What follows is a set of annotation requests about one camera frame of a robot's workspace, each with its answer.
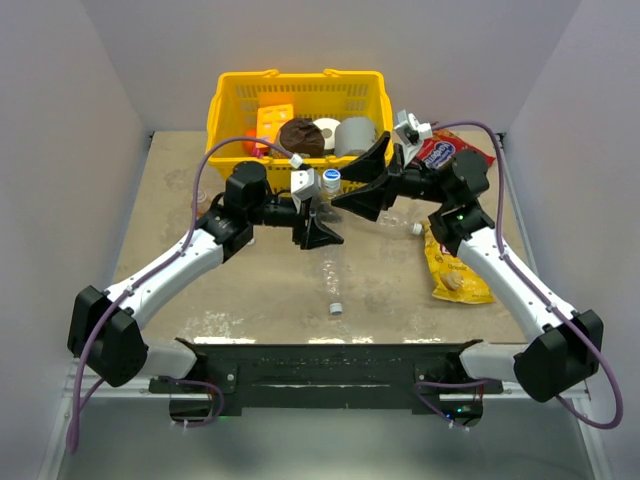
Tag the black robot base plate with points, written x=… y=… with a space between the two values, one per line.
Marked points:
x=415 y=377

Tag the brown wrapped package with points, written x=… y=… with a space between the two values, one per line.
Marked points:
x=301 y=136

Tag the yellow plastic shopping basket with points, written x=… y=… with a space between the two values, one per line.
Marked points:
x=337 y=94

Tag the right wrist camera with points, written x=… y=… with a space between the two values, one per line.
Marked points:
x=411 y=134

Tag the orange juice carton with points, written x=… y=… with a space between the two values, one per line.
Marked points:
x=270 y=119

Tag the blue white bottle cap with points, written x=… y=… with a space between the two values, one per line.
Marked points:
x=331 y=177

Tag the grey tape roll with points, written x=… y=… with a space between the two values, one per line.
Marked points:
x=354 y=136

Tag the red snack bag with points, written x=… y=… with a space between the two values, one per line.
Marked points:
x=442 y=146

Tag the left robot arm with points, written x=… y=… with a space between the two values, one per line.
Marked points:
x=106 y=326

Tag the white tape roll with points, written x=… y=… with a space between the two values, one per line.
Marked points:
x=327 y=127

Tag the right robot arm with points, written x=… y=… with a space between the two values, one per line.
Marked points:
x=563 y=345

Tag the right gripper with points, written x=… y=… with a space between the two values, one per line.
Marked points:
x=381 y=195

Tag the orange ball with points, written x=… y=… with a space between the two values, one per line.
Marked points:
x=249 y=146

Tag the clear bottle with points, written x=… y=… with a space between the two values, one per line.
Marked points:
x=326 y=212
x=399 y=225
x=332 y=279

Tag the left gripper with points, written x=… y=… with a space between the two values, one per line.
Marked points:
x=311 y=236

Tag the yellow chips bag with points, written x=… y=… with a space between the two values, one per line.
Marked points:
x=453 y=281

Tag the orange tea bottle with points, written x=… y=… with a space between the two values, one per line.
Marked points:
x=202 y=201

